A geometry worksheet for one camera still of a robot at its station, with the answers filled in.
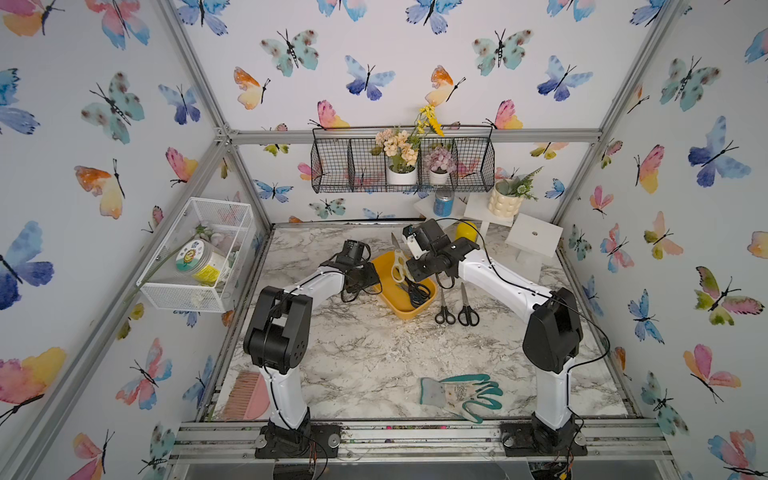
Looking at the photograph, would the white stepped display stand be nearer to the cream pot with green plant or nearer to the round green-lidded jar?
the cream pot with green plant

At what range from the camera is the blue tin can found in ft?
3.27

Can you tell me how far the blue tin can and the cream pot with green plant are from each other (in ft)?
0.43

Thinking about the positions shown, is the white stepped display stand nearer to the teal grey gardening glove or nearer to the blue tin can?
the blue tin can

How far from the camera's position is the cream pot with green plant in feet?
2.84

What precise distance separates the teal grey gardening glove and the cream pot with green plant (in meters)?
0.49

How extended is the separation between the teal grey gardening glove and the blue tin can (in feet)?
1.73

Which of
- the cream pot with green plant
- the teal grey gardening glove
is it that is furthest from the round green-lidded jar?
the cream pot with green plant

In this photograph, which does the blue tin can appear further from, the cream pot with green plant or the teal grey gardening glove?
the teal grey gardening glove

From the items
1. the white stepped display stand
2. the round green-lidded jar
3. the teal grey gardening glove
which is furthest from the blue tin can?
the round green-lidded jar

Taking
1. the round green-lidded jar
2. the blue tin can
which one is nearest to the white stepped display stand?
Answer: the blue tin can

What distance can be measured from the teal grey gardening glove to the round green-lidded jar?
2.00ft

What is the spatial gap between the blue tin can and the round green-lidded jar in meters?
0.66

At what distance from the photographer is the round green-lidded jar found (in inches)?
25.3

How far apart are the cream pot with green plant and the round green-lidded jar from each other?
749 millimetres
